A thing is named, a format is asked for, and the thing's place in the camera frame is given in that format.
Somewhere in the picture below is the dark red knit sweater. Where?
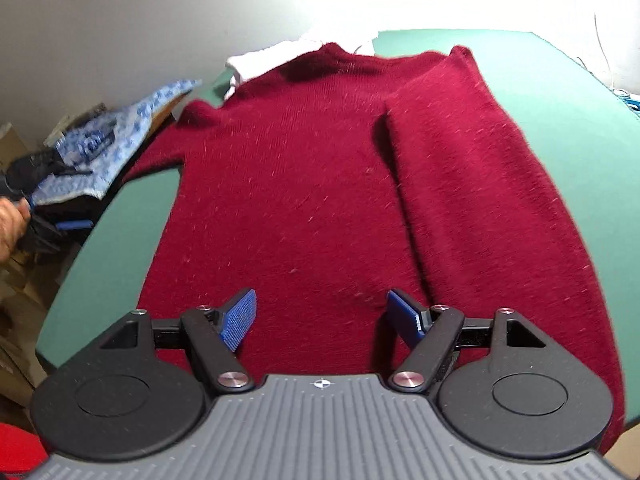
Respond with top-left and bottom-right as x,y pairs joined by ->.
130,44 -> 625,448

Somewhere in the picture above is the person's bare hand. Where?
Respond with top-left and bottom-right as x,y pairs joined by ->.
0,197 -> 30,264

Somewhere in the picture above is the blue white patterned cloth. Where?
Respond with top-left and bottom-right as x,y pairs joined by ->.
37,79 -> 201,206

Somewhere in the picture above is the red cloth at bottom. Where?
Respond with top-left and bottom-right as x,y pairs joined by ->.
0,422 -> 48,479

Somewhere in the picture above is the white crumpled cloth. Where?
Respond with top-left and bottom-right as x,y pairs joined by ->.
224,30 -> 378,100

